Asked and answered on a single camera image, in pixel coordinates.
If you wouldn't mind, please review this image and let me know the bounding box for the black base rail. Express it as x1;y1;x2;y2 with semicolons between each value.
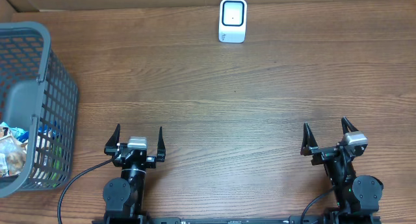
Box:
92;216;382;224

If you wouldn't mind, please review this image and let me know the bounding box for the green snack packet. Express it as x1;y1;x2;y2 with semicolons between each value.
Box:
51;147;63;180

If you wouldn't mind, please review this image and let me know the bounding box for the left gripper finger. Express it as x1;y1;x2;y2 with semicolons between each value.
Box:
157;127;166;156
105;123;121;149

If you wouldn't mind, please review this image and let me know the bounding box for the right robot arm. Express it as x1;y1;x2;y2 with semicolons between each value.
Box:
299;116;384;223

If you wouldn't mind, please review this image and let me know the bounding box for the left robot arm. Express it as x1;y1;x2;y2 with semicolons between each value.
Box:
103;125;166;223

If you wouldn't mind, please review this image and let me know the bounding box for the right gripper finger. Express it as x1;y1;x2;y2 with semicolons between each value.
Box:
301;122;318;149
341;116;358;134

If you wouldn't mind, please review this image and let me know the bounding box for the beige brown snack packet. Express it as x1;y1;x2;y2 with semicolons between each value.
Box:
1;126;27;177

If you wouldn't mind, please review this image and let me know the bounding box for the white barcode scanner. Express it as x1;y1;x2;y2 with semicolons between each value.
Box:
218;0;247;44

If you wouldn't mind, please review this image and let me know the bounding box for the blue snack bar wrapper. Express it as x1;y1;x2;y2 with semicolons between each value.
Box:
38;121;60;137

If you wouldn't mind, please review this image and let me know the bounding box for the light teal snack packet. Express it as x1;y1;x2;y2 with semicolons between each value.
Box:
0;122;29;143

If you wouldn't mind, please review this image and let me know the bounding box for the grey plastic mesh basket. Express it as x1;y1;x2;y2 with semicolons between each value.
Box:
1;21;79;197

